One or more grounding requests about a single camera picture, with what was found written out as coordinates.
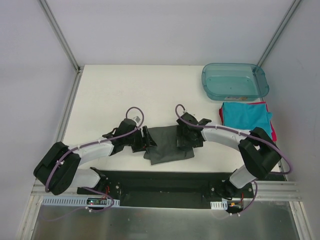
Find folded magenta t shirt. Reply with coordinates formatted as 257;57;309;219
218;100;278;143

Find folded cyan t shirt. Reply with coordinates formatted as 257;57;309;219
221;101;274;140

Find teal transparent plastic bin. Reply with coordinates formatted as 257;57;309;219
201;63;270;102

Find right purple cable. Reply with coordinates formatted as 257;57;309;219
174;104;294;220

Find left white cable duct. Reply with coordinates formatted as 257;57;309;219
42;196;120;208

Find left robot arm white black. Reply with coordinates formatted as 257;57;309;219
33;118;157;196

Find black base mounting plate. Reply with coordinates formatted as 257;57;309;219
76;170;271;208

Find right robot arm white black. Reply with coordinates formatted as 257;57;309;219
176;112;281;200

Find white cable duct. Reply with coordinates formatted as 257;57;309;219
210;201;228;211
42;196;120;208

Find aluminium frame post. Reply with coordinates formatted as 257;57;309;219
37;0;81;73
256;0;303;67

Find left aluminium frame post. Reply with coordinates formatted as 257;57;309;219
37;0;81;73

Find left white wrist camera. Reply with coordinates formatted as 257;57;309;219
132;116;141;125

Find right aluminium frame post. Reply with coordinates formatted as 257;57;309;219
256;0;303;67

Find right white cable duct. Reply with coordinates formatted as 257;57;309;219
210;201;228;211

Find dark grey t shirt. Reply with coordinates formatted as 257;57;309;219
143;125;195;165

